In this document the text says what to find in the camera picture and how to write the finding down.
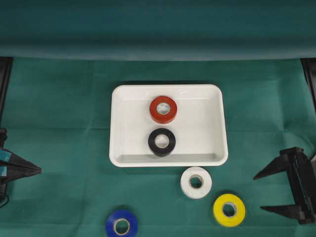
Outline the black right side rail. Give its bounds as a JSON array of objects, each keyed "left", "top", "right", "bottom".
[{"left": 300, "top": 58, "right": 316, "bottom": 110}]

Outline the blue tape roll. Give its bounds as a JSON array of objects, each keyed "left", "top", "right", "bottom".
[{"left": 105, "top": 209, "right": 138, "bottom": 237}]

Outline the black rail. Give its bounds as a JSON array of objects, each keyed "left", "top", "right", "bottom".
[
  {"left": 0, "top": 57, "right": 13, "bottom": 117},
  {"left": 300, "top": 58, "right": 316, "bottom": 110}
]

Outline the yellow tape roll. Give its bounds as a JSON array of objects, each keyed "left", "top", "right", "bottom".
[{"left": 213, "top": 194, "right": 246, "bottom": 227}]

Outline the white plastic tray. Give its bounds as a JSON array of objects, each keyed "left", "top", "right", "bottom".
[{"left": 109, "top": 84, "right": 228, "bottom": 167}]

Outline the white tape roll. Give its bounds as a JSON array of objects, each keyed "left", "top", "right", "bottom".
[{"left": 180, "top": 166, "right": 212, "bottom": 199}]

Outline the black left side rail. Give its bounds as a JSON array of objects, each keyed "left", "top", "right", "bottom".
[{"left": 0, "top": 57, "right": 13, "bottom": 117}]

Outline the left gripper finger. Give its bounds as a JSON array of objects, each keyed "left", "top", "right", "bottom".
[
  {"left": 0, "top": 168, "right": 41, "bottom": 184},
  {"left": 0, "top": 149, "right": 41, "bottom": 170}
]

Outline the black tape roll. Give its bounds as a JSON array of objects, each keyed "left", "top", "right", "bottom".
[{"left": 148, "top": 128, "right": 176, "bottom": 157}]

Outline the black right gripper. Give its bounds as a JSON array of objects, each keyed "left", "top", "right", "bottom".
[{"left": 253, "top": 147, "right": 316, "bottom": 224}]

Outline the red tape roll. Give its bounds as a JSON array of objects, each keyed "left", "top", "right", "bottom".
[{"left": 150, "top": 96, "right": 177, "bottom": 124}]

